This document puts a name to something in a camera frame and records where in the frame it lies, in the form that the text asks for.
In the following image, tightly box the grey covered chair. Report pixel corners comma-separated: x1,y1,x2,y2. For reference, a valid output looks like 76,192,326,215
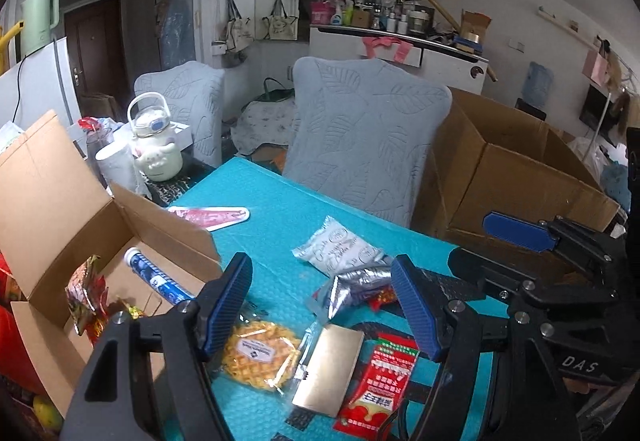
282,56,453,229
133,61,226,169

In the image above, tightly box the white doodle-print bread packet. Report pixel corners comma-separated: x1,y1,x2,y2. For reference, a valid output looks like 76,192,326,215
291,215,388,279

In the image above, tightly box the teal bubble mat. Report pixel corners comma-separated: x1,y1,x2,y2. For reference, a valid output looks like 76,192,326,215
150,156,506,441

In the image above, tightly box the dark brown door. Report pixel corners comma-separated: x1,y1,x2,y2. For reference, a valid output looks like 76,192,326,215
64,0,128,106

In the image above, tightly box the round waffle packet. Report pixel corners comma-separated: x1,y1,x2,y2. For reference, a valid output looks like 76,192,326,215
207,313,313,394

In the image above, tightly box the wooden wall rail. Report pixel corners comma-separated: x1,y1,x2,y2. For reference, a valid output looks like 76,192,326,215
537,6,640,72

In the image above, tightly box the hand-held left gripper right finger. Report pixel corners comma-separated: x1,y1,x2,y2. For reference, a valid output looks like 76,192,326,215
391,254,581,441

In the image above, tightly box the yellow lemon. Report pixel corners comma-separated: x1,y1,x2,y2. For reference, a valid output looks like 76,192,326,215
31,396,63,432

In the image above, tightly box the blue tablet tube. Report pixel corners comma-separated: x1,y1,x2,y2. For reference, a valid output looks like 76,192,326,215
123,247,196,307

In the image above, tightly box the large brown cardboard box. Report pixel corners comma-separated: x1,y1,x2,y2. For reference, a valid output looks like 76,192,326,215
412,87,621,272

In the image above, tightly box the red bottle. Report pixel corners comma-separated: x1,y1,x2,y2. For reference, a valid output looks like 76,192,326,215
0,306,46,394

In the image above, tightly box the pink cloth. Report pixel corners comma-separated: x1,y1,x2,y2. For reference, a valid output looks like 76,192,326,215
362,37,416,64

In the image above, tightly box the small cardboard box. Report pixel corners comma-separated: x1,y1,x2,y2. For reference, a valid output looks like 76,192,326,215
457,10,493,52

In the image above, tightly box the red packet with white label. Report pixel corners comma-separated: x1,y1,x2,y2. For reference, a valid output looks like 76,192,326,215
332,333,420,434

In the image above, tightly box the maroon peanut packet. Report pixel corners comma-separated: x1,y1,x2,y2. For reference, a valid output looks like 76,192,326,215
65,255,108,322

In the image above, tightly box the white paper roll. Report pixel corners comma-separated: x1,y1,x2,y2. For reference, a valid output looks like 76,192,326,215
95,141,146,196

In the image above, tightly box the pink hanging sheet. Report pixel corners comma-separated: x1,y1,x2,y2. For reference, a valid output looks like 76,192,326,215
581,48,612,82

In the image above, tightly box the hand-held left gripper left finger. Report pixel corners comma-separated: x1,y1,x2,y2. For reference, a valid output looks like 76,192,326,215
60,252,253,441

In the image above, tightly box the floral floor bag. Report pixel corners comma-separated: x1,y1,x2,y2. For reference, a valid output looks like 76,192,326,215
231,77,297,156

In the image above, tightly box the white cabinet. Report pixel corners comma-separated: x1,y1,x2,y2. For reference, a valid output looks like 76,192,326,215
308,23,491,96

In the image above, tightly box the pink flat packet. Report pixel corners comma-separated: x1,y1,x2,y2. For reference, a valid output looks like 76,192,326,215
167,206,251,233

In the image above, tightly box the canvas tote bag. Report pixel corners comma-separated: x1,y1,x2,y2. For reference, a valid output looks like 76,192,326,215
223,0,257,56

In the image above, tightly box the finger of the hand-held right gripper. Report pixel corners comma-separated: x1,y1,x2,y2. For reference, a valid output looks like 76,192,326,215
482,211,628,279
447,248,540,308

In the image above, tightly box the cream cartoon kettle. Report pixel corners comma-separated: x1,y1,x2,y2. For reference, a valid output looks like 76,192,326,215
126,92,183,182

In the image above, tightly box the yellow pot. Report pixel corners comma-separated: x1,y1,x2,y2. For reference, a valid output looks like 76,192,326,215
0,21,26,72

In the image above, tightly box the pale blue water jug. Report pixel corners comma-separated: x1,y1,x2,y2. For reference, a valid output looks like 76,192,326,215
522,61,556,106

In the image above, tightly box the blue plastic-wrapped bundle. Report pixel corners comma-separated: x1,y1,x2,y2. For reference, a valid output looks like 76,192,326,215
157,0,193,72

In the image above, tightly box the black monitor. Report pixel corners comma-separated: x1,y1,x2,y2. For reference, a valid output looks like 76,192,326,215
579,86,618,136

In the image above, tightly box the white refrigerator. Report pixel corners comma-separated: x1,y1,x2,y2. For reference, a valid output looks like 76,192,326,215
0,36,83,132

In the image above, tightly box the silver foil snack packet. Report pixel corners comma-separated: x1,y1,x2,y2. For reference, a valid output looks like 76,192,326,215
312,266,396,319

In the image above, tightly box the pale green kettle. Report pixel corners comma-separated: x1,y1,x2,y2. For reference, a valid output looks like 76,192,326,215
20,0,62,56

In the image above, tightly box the small red candy packet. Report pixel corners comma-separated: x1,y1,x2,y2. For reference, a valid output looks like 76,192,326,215
367,286,398,309

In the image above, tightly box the clear cup with red contents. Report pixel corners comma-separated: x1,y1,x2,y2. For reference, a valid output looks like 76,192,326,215
77,117,121,162

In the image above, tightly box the blue cloth bundle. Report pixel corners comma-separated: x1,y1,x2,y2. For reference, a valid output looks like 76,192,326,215
597,156,633,212

